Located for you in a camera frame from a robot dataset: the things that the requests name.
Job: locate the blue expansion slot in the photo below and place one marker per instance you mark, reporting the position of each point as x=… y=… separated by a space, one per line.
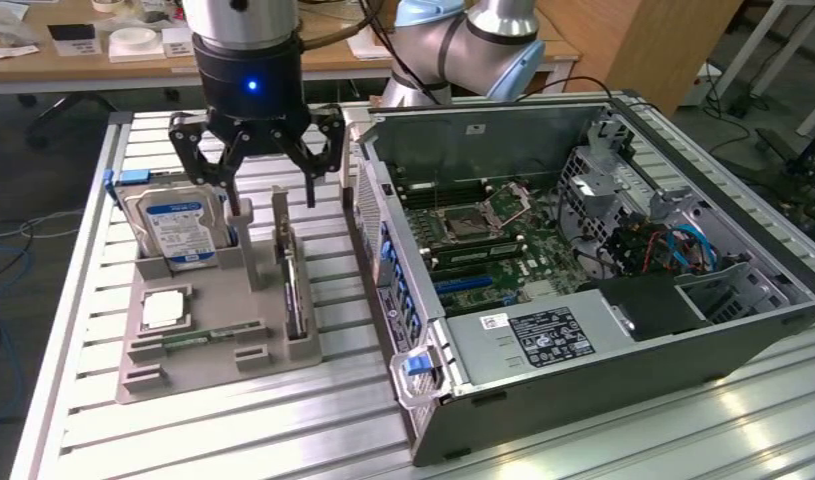
x=464 y=285

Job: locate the white paper tag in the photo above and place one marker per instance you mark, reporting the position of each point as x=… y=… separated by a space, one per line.
x=14 y=51

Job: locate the wooden desk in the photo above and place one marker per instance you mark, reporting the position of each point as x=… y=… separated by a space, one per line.
x=81 y=67

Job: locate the white table frame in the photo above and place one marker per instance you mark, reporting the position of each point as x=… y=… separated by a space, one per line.
x=761 y=45

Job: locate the beige tape roll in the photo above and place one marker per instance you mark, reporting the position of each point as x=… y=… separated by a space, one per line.
x=106 y=5

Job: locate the white box with black top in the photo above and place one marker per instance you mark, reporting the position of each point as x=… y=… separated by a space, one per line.
x=74 y=40

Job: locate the grey plastic parts rack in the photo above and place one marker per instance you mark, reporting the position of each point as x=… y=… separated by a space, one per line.
x=227 y=310

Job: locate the white paper stack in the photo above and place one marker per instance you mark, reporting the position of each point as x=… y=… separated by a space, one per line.
x=367 y=45

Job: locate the metal socket cover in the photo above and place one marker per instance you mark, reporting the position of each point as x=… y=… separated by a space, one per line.
x=510 y=202

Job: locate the silver CPU chip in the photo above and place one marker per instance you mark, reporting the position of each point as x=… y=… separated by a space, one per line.
x=163 y=310

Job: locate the grey power supply unit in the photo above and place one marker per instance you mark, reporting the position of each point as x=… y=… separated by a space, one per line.
x=501 y=360

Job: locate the black floor equipment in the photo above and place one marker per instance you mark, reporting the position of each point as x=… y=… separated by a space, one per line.
x=801 y=165

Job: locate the clear plastic bag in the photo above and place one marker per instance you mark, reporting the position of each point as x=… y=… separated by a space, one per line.
x=3 y=15

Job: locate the CPU socket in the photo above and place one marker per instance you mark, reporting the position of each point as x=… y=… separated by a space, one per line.
x=466 y=222

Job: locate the graphics card with metal bracket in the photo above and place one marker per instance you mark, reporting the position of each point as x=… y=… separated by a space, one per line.
x=294 y=300

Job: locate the metal disk bay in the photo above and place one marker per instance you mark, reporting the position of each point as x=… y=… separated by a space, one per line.
x=601 y=190

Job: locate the black chair base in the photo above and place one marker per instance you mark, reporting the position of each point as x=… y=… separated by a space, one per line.
x=54 y=112

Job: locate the hard disk with blue label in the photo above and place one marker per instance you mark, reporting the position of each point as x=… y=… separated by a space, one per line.
x=174 y=230

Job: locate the green motherboard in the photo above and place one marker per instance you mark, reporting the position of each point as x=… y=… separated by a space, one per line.
x=548 y=250

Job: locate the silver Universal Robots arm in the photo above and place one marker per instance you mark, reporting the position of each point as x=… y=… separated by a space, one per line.
x=241 y=20

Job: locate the wooden cabinet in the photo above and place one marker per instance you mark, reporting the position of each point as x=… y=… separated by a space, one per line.
x=648 y=50

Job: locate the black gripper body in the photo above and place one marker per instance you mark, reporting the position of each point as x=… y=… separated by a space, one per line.
x=250 y=85

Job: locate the plain white box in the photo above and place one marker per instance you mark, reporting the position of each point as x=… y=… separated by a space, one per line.
x=177 y=42

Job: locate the open dark grey PC case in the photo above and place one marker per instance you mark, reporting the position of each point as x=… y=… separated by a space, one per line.
x=581 y=400

